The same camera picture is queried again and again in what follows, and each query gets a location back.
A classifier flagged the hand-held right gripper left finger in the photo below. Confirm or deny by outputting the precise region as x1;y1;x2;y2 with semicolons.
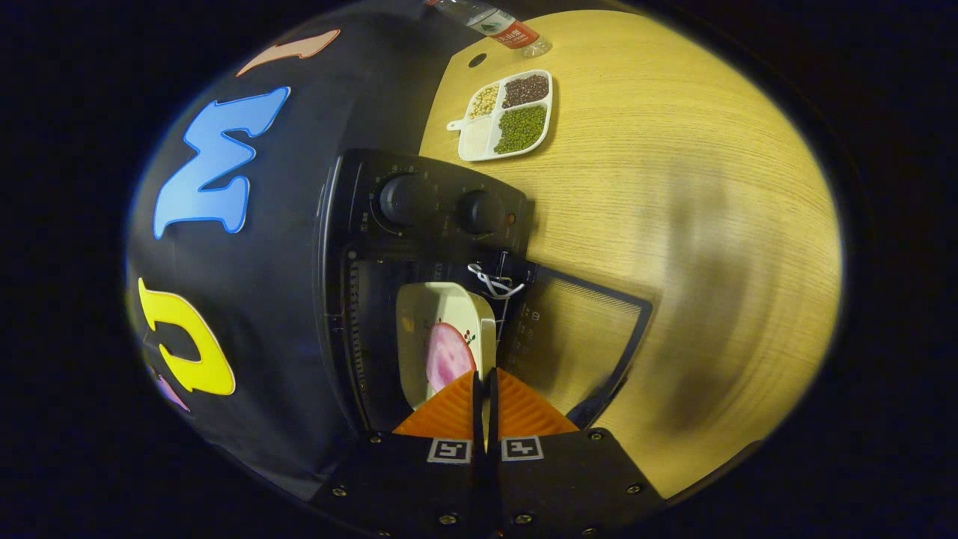
311;368;489;539

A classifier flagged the white divided dish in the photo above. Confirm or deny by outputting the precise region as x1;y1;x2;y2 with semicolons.
447;69;555;162

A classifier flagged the pile of yellow soybeans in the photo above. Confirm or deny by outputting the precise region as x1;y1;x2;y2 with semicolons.
468;84;501;119

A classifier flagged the pink ham slice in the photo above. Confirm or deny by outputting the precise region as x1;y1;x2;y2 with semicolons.
425;322;478;394

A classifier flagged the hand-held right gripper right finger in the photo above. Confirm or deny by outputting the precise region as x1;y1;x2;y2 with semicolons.
490;367;667;539

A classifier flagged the white cord loop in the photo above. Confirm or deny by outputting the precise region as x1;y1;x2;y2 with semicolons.
467;262;526;300

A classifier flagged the pile of green mung beans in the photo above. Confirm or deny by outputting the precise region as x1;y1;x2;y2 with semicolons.
493;105;547;156

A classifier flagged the black electric oven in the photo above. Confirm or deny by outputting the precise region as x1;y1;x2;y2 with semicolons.
318;147;654;450

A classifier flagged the pile of red beans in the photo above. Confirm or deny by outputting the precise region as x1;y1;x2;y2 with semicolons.
501;73;549;109

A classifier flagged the cream square plate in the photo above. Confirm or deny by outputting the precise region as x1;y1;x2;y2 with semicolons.
395;281;497;411

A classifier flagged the plastic bottle with red label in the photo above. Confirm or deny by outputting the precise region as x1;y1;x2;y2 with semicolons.
427;0;553;58

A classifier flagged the black backdrop cloth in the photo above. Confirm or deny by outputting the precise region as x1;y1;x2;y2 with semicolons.
123;0;540;504

